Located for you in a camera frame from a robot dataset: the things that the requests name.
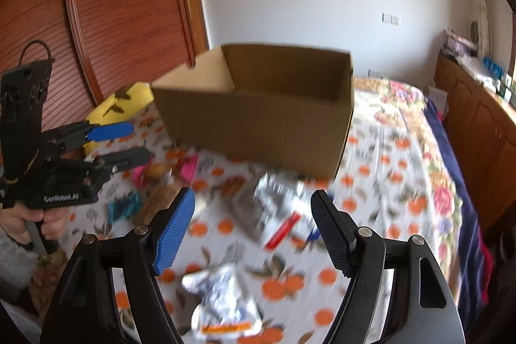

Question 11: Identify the pile of clutter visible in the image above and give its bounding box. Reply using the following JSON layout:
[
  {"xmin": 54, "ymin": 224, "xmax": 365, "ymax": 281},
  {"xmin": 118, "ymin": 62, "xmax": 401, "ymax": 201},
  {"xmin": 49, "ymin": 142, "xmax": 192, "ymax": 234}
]
[{"xmin": 441, "ymin": 27, "xmax": 516, "ymax": 103}]

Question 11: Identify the large silver snack packet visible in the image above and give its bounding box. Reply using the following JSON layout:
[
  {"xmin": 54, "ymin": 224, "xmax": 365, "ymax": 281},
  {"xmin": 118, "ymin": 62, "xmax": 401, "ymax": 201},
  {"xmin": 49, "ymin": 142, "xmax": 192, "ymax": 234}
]
[{"xmin": 181, "ymin": 263, "xmax": 263, "ymax": 339}]

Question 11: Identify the orange print bedsheet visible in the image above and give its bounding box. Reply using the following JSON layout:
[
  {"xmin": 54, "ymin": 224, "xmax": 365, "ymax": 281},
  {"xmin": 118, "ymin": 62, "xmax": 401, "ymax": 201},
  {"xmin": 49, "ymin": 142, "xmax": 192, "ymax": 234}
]
[{"xmin": 30, "ymin": 86, "xmax": 464, "ymax": 344}]

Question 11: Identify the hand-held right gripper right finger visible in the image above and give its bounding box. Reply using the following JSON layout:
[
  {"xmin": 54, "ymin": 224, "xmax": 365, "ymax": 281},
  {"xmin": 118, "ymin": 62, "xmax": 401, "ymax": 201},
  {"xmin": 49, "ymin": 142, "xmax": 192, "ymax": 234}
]
[{"xmin": 310, "ymin": 189, "xmax": 466, "ymax": 344}]

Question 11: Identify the red pen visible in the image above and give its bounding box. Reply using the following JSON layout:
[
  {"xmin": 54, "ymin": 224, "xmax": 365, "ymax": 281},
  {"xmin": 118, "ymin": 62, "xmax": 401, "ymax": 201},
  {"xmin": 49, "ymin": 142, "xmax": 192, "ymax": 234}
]
[{"xmin": 264, "ymin": 212, "xmax": 302, "ymax": 250}]

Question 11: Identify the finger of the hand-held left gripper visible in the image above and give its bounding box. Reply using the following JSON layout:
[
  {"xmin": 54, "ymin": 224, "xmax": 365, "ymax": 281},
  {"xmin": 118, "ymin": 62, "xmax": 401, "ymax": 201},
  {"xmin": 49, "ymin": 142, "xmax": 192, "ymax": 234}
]
[
  {"xmin": 52, "ymin": 121, "xmax": 135, "ymax": 152},
  {"xmin": 86, "ymin": 146, "xmax": 152, "ymax": 179}
]

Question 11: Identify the wooden cabinet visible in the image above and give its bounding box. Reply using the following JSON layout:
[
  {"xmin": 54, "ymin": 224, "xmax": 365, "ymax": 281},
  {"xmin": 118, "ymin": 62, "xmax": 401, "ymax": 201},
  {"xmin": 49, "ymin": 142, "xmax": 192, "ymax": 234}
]
[{"xmin": 433, "ymin": 54, "xmax": 516, "ymax": 234}]

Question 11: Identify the wooden wardrobe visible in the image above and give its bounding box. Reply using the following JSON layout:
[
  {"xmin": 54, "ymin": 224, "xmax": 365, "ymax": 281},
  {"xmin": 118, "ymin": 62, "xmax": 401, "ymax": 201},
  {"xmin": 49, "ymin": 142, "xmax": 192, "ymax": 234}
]
[{"xmin": 0, "ymin": 0, "xmax": 211, "ymax": 139}]

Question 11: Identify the person's left hand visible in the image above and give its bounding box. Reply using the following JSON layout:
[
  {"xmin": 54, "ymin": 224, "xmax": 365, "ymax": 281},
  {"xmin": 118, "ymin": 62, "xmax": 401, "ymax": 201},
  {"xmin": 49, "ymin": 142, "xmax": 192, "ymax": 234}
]
[{"xmin": 0, "ymin": 203, "xmax": 69, "ymax": 248}]

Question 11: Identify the floral blanket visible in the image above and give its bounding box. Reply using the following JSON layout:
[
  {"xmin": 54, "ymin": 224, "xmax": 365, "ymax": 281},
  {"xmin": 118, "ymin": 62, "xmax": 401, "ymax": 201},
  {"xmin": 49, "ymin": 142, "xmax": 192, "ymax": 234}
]
[{"xmin": 352, "ymin": 76, "xmax": 464, "ymax": 329}]

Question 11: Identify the white box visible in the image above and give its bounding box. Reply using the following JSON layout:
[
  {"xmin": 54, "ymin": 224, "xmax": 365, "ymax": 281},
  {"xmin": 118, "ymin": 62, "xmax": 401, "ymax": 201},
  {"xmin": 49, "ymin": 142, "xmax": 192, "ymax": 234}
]
[{"xmin": 427, "ymin": 86, "xmax": 449, "ymax": 116}]

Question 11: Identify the red cloth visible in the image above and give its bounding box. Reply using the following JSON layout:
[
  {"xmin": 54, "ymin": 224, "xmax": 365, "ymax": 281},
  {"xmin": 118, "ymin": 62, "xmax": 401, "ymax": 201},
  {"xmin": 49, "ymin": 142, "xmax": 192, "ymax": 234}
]
[{"xmin": 481, "ymin": 243, "xmax": 497, "ymax": 288}]

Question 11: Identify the brown cardboard box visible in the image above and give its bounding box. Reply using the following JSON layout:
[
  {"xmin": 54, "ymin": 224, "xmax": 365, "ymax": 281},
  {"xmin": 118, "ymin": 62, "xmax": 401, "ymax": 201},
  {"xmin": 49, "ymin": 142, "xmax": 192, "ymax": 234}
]
[{"xmin": 151, "ymin": 43, "xmax": 355, "ymax": 180}]

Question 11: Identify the teal snack packet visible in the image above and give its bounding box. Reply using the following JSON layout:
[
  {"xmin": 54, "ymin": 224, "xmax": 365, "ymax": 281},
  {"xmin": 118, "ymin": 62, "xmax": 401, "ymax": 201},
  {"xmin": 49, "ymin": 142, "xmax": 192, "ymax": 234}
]
[{"xmin": 107, "ymin": 193, "xmax": 143, "ymax": 224}]

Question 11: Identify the yellow pillow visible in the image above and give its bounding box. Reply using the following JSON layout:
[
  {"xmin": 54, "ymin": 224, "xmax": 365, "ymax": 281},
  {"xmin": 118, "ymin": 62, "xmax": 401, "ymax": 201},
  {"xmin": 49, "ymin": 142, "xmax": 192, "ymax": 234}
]
[{"xmin": 86, "ymin": 82, "xmax": 154, "ymax": 155}]

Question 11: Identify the orange-brown snack packet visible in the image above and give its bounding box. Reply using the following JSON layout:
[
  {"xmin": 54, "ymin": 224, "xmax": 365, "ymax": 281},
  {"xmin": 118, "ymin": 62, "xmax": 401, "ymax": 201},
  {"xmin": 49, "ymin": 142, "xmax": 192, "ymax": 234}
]
[{"xmin": 149, "ymin": 162, "xmax": 171, "ymax": 180}]

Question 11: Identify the navy blue blanket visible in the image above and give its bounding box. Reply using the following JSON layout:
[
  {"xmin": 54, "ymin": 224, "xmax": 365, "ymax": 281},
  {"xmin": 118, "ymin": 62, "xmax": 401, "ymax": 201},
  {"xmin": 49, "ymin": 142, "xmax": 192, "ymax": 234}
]
[{"xmin": 423, "ymin": 94, "xmax": 497, "ymax": 329}]

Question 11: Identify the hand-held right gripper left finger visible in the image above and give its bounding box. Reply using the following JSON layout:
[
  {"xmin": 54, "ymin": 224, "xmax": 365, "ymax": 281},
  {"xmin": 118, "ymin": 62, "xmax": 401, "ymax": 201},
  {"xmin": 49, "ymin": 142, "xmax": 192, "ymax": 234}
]
[{"xmin": 39, "ymin": 187, "xmax": 197, "ymax": 344}]

